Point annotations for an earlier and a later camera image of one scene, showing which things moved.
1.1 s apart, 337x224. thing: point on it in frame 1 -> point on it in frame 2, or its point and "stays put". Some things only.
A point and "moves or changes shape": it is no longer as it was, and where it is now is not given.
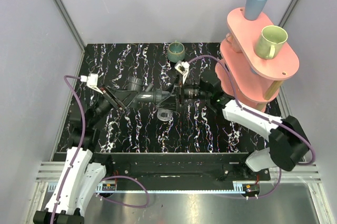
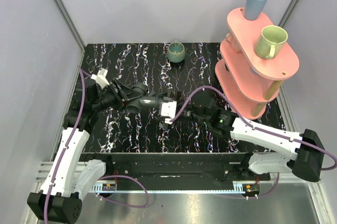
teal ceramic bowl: (176, 51) stays put
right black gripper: (170, 103) -> (166, 126)
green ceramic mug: (269, 43) stays put
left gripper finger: (122, 93) -> (124, 88)
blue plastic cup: (256, 1) stays put
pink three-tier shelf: (245, 76) stays put
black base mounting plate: (180, 166) stays put
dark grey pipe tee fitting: (136, 83) moves or changes shape
